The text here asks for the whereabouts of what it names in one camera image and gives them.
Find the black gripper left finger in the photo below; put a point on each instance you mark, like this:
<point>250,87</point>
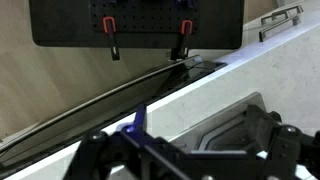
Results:
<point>100,156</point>

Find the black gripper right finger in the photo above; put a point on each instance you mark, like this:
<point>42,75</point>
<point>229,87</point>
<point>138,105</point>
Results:
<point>286,150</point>

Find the black built-in oven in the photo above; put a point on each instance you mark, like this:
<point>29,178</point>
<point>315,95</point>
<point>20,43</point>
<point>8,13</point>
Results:
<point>100,113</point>

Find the black gas cooktop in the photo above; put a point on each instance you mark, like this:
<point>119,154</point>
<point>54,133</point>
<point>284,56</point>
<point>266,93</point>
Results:
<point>233,113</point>

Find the red black clamp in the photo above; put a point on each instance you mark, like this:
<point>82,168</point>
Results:
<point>113,43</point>
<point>185,36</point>

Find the white drawer cabinet beside oven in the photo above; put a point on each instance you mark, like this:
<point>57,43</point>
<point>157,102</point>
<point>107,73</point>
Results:
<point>248,40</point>

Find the black robot mounting board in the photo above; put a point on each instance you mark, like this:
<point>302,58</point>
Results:
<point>216,26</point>

